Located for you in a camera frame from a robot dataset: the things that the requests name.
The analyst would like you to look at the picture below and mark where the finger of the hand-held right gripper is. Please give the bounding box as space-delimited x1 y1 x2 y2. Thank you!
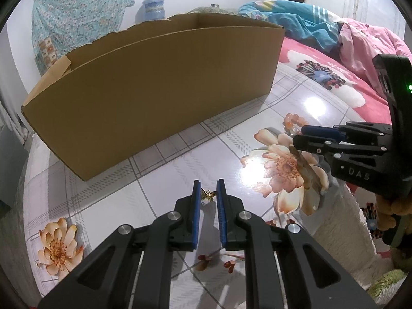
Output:
292 134 391 160
301 121 393 143

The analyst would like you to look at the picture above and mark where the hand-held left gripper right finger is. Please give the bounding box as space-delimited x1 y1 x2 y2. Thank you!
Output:
216 178 379 309

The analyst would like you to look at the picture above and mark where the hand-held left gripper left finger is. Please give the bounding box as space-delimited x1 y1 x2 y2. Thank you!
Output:
39 180 202 309

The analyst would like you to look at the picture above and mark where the orange pink bead bracelet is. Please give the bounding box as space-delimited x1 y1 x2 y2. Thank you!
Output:
283 112 308 136

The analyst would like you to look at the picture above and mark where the brown cardboard box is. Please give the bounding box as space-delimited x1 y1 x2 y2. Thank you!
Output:
21 11 285 181

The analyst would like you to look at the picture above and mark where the person's right hand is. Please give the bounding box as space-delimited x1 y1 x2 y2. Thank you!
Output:
375 195 403 240

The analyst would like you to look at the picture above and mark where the pink cloth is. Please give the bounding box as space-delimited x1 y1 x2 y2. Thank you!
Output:
338 18 412 92

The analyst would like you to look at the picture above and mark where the pink floral bed sheet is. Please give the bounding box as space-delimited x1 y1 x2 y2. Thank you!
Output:
277 35 396 242

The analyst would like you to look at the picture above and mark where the blue printed blanket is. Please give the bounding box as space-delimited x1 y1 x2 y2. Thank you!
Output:
238 0 346 52

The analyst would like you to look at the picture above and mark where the green white fuzzy cloth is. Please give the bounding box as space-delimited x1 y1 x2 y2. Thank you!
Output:
368 269 407 297

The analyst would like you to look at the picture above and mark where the grey storage box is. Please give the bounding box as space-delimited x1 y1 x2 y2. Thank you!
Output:
0 125 29 213

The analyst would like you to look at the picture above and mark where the blue water jug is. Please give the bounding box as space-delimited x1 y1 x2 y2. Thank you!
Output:
142 0 166 21

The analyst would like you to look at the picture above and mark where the white curtain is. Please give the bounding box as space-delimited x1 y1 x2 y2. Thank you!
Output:
0 93 31 145

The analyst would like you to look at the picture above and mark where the teal patterned hanging cloth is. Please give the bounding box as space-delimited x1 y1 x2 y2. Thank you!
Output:
32 0 135 73

